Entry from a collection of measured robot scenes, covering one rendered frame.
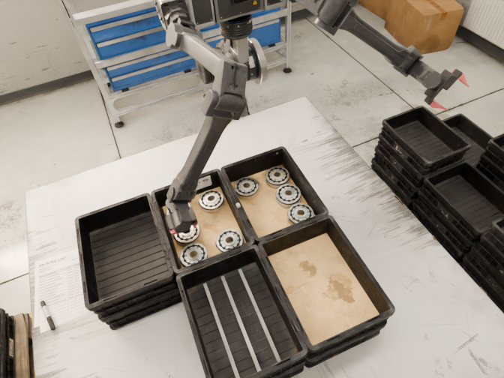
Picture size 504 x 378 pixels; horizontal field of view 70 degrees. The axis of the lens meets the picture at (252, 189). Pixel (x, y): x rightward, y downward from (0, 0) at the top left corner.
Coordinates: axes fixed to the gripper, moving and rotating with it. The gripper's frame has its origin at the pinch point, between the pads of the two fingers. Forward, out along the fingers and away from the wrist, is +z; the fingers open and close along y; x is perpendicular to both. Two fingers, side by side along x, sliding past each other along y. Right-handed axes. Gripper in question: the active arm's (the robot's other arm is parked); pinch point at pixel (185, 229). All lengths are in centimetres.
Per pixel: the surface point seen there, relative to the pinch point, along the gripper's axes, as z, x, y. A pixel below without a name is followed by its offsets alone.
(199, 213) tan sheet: 4.8, 8.0, 7.1
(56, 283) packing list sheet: 16, 8, -57
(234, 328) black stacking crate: 2.1, -41.7, 4.2
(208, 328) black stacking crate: 2.1, -38.3, -3.7
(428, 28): 76, 157, 264
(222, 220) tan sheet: 4.5, 0.4, 14.7
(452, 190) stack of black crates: 52, -7, 144
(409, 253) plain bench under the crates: 17, -38, 80
